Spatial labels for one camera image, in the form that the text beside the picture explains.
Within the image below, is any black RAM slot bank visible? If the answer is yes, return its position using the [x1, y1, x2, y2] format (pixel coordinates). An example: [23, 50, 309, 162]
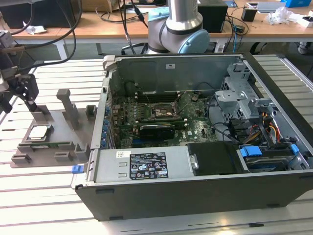
[135, 91, 179, 103]
[134, 117, 188, 130]

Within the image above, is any crumpled white paper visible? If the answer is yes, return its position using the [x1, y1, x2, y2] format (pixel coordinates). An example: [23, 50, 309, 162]
[22, 21, 47, 35]

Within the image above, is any blue network cable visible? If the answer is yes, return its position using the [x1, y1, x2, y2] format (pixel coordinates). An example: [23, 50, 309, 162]
[233, 23, 239, 53]

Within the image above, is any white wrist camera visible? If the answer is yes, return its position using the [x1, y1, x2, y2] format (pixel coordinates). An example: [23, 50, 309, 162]
[0, 30, 13, 49]

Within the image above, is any hard disk in blue carrier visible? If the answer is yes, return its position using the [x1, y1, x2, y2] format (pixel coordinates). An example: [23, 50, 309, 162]
[236, 144, 300, 172]

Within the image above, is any grey plastic parts rack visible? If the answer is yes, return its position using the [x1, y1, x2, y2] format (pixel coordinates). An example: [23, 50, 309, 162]
[9, 88, 97, 169]

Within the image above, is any yellow black wire bundle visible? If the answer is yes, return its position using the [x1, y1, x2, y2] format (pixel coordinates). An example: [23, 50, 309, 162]
[244, 125, 262, 145]

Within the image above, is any silver power supply with label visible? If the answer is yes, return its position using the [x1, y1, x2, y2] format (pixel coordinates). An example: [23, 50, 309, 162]
[94, 146, 194, 183]

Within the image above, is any wooden desk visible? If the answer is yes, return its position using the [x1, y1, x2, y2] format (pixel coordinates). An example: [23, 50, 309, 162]
[0, 0, 313, 46]

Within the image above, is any clear plastic bag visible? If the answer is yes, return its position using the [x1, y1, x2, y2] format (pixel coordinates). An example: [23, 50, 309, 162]
[266, 6, 294, 25]

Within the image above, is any blue box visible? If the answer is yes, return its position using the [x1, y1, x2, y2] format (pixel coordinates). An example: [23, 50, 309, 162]
[280, 0, 304, 8]

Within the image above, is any black camera cable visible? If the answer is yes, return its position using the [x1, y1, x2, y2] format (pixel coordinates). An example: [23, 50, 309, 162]
[14, 0, 83, 74]

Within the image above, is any grey tablet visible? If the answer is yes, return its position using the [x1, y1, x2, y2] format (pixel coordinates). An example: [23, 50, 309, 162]
[256, 1, 287, 13]

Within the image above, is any silver CPU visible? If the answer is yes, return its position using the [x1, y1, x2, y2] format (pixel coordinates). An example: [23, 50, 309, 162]
[28, 126, 50, 141]

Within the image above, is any large black box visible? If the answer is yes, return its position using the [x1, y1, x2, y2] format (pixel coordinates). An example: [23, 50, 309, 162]
[0, 0, 81, 29]

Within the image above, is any grey plastic case handle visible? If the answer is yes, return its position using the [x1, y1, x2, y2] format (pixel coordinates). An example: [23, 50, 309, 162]
[102, 55, 117, 71]

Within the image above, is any black open PC case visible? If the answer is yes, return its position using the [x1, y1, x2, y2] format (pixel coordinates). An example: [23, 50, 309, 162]
[70, 51, 313, 222]

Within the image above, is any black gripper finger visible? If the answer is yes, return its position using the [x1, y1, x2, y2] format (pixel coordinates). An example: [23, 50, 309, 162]
[0, 92, 13, 115]
[16, 73, 39, 113]

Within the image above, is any black plastic shroud box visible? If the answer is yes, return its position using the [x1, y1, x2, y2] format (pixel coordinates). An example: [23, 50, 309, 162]
[187, 141, 245, 177]

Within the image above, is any black graphics card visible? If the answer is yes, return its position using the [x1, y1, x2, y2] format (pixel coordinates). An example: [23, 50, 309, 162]
[139, 123, 176, 141]

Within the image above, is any green motherboard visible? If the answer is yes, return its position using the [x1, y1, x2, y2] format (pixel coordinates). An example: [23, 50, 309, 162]
[111, 92, 218, 149]

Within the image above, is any CPU socket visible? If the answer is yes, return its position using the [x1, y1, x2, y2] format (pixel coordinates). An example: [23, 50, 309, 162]
[151, 102, 177, 118]

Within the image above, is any white cardboard box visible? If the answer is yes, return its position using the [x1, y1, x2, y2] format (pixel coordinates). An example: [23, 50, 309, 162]
[288, 13, 313, 29]

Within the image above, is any black office chair base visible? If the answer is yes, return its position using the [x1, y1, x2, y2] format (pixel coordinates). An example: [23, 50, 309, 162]
[121, 41, 149, 56]

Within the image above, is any red yellow wire bundle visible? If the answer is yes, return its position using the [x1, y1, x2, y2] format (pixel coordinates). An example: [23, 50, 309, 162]
[260, 111, 281, 144]

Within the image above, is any green RAM stick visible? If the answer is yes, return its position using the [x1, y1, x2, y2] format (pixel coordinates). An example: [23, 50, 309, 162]
[29, 143, 74, 149]

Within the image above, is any silver metal drive cage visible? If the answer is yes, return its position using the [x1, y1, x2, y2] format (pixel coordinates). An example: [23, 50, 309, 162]
[215, 62, 279, 123]

